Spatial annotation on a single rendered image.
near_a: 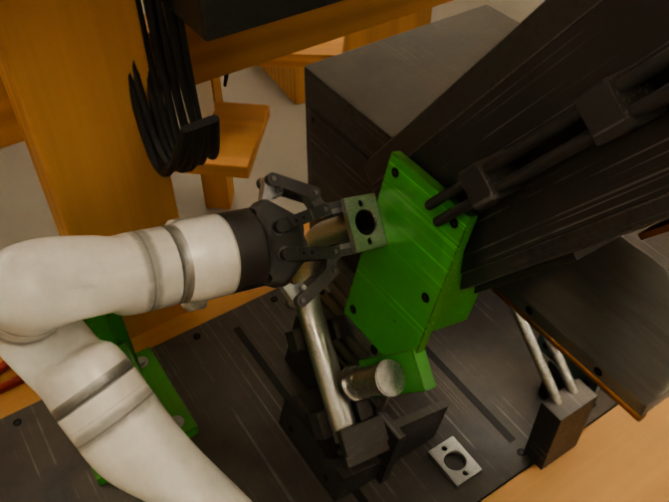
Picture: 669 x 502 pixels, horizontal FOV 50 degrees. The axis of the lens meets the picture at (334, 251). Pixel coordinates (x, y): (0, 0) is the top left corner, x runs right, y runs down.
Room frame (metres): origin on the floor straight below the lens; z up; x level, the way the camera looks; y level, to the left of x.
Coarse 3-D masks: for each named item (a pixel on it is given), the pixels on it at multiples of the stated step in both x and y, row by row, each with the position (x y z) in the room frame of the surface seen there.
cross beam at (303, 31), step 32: (352, 0) 0.97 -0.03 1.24; (384, 0) 1.00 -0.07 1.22; (416, 0) 1.03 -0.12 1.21; (448, 0) 1.07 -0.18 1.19; (192, 32) 0.83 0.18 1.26; (256, 32) 0.88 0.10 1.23; (288, 32) 0.91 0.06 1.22; (320, 32) 0.93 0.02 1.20; (352, 32) 0.97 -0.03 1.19; (192, 64) 0.83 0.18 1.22; (224, 64) 0.85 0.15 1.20; (256, 64) 0.88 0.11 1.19; (0, 96) 0.70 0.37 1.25; (0, 128) 0.69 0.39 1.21
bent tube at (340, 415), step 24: (336, 216) 0.56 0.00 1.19; (360, 216) 0.55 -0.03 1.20; (312, 240) 0.56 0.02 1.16; (336, 240) 0.54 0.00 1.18; (360, 240) 0.51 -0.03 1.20; (384, 240) 0.53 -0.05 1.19; (312, 264) 0.56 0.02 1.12; (312, 312) 0.54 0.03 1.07; (312, 336) 0.52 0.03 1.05; (312, 360) 0.50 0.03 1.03; (336, 360) 0.50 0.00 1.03; (336, 384) 0.48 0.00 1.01; (336, 408) 0.45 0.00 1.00
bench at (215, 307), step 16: (304, 224) 0.89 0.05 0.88; (256, 288) 0.75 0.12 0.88; (272, 288) 0.75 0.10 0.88; (208, 304) 0.71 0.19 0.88; (224, 304) 0.71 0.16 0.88; (240, 304) 0.71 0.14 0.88; (176, 320) 0.68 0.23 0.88; (192, 320) 0.68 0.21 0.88; (208, 320) 0.68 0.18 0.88; (144, 336) 0.65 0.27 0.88; (160, 336) 0.65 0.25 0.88; (0, 400) 0.54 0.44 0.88; (16, 400) 0.54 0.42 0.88; (32, 400) 0.54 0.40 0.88; (0, 416) 0.52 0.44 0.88
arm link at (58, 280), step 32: (0, 256) 0.37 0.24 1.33; (32, 256) 0.37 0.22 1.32; (64, 256) 0.38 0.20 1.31; (96, 256) 0.40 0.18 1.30; (128, 256) 0.41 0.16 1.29; (160, 256) 0.42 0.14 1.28; (0, 288) 0.34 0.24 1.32; (32, 288) 0.35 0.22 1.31; (64, 288) 0.36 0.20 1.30; (96, 288) 0.37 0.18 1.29; (128, 288) 0.39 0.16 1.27; (160, 288) 0.40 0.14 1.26; (0, 320) 0.33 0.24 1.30; (32, 320) 0.33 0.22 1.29; (64, 320) 0.34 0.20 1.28
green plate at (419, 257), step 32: (384, 192) 0.55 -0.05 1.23; (416, 192) 0.52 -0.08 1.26; (384, 224) 0.54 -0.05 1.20; (416, 224) 0.51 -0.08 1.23; (448, 224) 0.48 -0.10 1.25; (384, 256) 0.52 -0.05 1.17; (416, 256) 0.49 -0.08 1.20; (448, 256) 0.47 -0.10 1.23; (352, 288) 0.54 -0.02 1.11; (384, 288) 0.51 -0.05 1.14; (416, 288) 0.48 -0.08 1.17; (448, 288) 0.46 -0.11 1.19; (352, 320) 0.52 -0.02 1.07; (384, 320) 0.49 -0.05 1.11; (416, 320) 0.46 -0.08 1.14; (448, 320) 0.48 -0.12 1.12; (384, 352) 0.47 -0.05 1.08; (416, 352) 0.45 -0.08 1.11
